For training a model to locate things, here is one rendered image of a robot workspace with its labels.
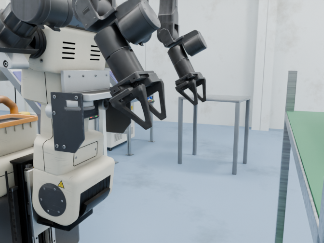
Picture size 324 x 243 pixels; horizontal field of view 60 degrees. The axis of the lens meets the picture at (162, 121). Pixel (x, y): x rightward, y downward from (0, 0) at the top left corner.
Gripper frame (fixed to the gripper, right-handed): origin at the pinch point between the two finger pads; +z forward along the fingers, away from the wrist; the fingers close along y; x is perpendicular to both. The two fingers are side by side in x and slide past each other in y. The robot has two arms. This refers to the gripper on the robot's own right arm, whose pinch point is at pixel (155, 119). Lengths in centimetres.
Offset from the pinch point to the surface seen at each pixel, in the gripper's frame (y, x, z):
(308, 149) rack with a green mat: 6.7, -22.5, 19.6
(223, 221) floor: 143, 46, 91
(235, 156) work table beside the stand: 241, 33, 76
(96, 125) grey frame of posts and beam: 203, 138, -24
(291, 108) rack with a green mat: 60, -26, 21
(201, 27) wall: 519, 19, -111
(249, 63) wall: 512, -26, -4
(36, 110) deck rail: 134, 136, -53
